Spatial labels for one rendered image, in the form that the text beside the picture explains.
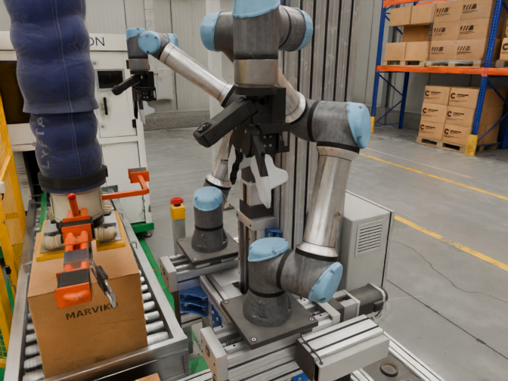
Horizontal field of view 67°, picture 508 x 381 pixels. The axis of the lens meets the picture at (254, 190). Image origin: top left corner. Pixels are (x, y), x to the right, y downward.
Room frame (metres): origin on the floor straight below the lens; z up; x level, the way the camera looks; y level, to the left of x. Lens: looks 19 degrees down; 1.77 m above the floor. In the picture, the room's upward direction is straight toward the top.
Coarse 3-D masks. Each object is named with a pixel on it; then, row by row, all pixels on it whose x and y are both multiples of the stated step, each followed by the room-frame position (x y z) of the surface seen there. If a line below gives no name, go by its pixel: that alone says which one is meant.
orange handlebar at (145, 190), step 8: (144, 184) 1.54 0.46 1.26; (120, 192) 1.45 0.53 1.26; (128, 192) 1.45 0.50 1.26; (136, 192) 1.46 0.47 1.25; (144, 192) 1.48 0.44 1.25; (72, 216) 1.20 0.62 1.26; (72, 240) 1.01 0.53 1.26; (80, 240) 1.01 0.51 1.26; (72, 248) 0.98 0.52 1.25; (80, 248) 0.99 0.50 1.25; (88, 264) 0.89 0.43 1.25; (64, 296) 0.74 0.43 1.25; (72, 296) 0.74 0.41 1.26; (80, 296) 0.75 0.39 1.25
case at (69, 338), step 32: (96, 256) 1.49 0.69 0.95; (128, 256) 1.49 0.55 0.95; (32, 288) 1.24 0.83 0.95; (96, 288) 1.29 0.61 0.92; (128, 288) 1.34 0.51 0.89; (64, 320) 1.23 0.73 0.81; (96, 320) 1.28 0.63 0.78; (128, 320) 1.33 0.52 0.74; (64, 352) 1.22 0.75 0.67; (96, 352) 1.27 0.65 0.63
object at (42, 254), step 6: (48, 222) 1.41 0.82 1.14; (54, 222) 1.36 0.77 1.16; (42, 228) 1.37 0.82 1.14; (42, 234) 1.31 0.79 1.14; (54, 234) 1.25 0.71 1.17; (42, 246) 1.20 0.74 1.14; (60, 246) 1.20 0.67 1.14; (36, 252) 1.18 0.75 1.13; (42, 252) 1.17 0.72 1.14; (48, 252) 1.17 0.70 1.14; (54, 252) 1.17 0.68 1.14; (60, 252) 1.17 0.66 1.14; (36, 258) 1.14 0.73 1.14; (42, 258) 1.14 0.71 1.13; (48, 258) 1.15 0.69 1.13; (54, 258) 1.16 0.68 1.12
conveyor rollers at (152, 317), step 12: (36, 216) 2.89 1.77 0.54; (36, 228) 2.66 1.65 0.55; (144, 288) 1.86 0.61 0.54; (144, 300) 1.77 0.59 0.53; (144, 312) 1.68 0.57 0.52; (156, 312) 1.64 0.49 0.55; (156, 324) 1.54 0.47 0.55; (156, 336) 1.46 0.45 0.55; (168, 336) 1.47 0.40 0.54; (36, 348) 1.38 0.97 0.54; (36, 360) 1.31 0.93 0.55; (36, 372) 1.24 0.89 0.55
